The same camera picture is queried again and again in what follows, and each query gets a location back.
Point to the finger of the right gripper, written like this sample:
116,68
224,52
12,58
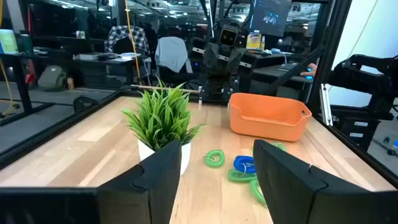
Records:
212,59
235,60

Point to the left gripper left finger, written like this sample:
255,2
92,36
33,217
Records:
155,193

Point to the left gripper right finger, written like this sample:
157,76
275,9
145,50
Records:
292,193

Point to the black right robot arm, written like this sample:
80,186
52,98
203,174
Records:
217,90

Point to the black desk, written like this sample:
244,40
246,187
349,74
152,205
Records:
124,62
267,73
20,87

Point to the light grey jacket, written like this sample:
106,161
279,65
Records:
172,54

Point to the computer monitor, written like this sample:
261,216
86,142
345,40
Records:
270,18

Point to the orange plastic bin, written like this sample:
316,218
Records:
267,130

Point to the artificial plant in white pot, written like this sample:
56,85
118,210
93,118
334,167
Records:
161,118

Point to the blue computer mouse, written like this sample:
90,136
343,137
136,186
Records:
308,77

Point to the person's hand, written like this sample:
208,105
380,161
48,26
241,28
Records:
311,70

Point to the plaid shirt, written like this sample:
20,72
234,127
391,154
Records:
124,34

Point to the black drawer cabinet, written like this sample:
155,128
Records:
370,130

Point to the stack of papers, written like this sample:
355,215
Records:
90,56

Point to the grey backpack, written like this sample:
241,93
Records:
53,79

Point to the dark green bottle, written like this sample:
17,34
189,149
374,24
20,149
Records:
25,43

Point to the light green container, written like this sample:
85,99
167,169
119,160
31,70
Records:
7,42

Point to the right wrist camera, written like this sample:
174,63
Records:
228,36

